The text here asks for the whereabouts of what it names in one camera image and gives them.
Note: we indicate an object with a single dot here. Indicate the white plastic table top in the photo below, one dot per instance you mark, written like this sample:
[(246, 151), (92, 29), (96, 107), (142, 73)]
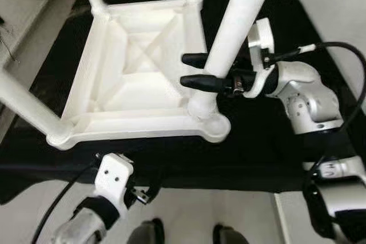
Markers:
[(131, 90)]

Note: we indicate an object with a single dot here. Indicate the grey robot right leg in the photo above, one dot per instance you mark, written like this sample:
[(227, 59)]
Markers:
[(229, 235)]

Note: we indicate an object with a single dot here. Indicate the black tablecloth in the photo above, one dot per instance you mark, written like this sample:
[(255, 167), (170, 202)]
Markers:
[(257, 152)]

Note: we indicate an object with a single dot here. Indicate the grey robot left leg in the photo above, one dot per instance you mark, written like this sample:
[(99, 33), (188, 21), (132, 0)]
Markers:
[(146, 234)]

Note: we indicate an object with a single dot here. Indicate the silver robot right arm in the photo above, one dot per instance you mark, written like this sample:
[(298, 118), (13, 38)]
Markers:
[(309, 101)]

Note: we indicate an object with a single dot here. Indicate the grey robot leg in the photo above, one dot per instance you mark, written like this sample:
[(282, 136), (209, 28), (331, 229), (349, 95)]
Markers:
[(229, 235), (146, 234)]

